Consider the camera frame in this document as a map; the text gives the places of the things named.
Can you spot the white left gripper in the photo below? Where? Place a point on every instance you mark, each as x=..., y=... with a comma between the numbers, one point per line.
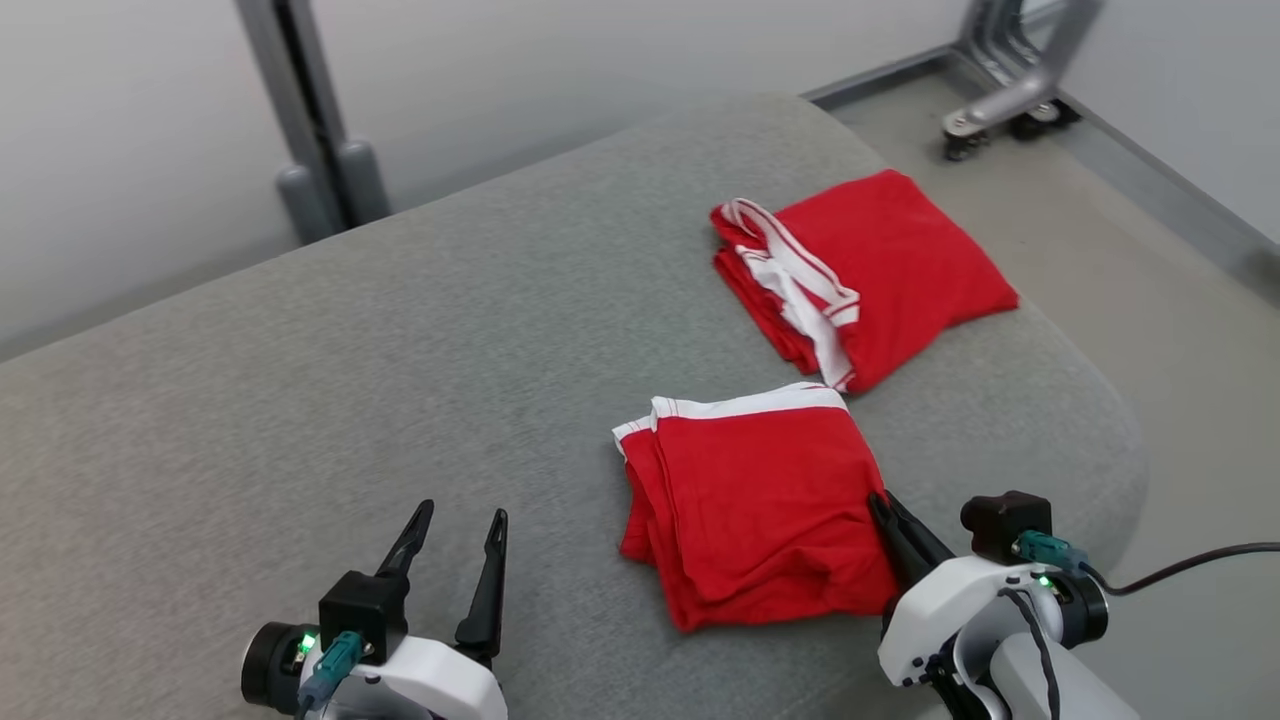
x=430, y=685

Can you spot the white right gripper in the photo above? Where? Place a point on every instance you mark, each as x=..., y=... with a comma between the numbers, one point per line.
x=940, y=610

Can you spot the red white basketball jersey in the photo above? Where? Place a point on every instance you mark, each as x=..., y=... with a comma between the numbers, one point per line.
x=760, y=500
x=900, y=260

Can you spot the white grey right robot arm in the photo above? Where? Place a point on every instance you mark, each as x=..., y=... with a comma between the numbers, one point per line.
x=1080, y=695

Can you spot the grey metal wheeled stand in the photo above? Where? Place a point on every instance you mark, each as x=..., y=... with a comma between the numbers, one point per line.
x=1010, y=90

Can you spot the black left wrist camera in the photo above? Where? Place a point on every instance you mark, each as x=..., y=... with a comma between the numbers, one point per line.
x=365, y=605

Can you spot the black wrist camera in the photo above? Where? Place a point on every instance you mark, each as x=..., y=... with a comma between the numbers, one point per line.
x=1005, y=525
x=365, y=605

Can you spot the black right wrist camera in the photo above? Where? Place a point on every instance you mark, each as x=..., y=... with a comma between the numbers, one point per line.
x=1005, y=525

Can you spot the grey cylindrical post foot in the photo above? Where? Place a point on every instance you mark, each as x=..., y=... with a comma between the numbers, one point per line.
x=303, y=210
x=363, y=185

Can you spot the grey partition base rail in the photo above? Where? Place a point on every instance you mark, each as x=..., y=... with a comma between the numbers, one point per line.
x=880, y=78
x=1180, y=200

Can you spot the grey metal partition post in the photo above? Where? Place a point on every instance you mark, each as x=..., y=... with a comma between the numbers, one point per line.
x=290, y=90

